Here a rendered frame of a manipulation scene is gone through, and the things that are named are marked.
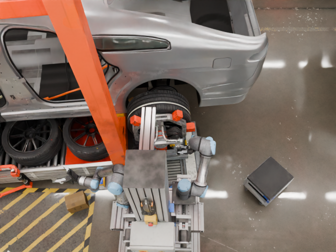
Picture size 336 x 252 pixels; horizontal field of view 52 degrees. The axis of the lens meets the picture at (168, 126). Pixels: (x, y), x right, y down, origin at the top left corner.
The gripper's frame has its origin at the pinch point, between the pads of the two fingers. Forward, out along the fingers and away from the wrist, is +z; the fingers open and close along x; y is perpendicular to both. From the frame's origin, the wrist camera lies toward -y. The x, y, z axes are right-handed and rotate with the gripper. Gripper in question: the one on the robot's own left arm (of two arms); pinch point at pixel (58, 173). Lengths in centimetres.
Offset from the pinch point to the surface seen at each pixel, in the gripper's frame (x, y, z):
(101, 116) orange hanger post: 41, -38, -29
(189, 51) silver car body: 116, -58, -83
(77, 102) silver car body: 88, 15, 27
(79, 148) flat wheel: 63, 65, 24
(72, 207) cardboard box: 10, 105, 17
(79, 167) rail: 47, 80, 20
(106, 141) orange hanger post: 45, 5, -25
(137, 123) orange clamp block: 73, 5, -45
